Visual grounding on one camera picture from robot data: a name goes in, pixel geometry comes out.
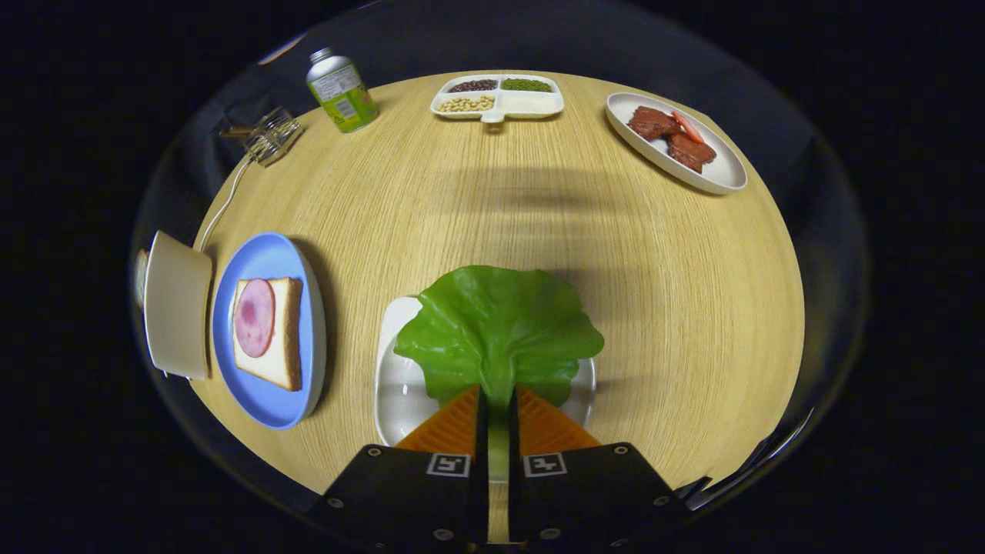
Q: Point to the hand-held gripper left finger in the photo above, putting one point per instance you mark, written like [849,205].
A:
[408,500]

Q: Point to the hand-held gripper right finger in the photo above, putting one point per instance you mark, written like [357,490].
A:
[592,500]

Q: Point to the green lettuce leaf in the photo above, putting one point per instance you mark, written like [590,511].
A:
[492,323]

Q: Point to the white rectangular plate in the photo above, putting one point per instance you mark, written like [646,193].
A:
[400,400]

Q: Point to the blue round plate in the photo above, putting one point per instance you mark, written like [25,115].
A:
[265,408]

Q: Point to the white bread slice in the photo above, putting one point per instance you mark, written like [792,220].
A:
[285,338]

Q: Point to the pink ham slice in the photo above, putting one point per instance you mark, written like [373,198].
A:
[254,317]

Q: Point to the white toaster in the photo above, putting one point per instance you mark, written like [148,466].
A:
[177,308]

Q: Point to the white oval plate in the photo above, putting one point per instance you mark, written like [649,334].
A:
[723,173]

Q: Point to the brown meat slice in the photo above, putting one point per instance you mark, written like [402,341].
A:
[650,123]
[692,154]

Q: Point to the thin red meat slice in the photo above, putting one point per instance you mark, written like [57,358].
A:
[687,127]

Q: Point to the white divided dish with beans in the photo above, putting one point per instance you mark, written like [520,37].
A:
[531,102]

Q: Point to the green label metal bottle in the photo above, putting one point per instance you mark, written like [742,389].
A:
[342,96]

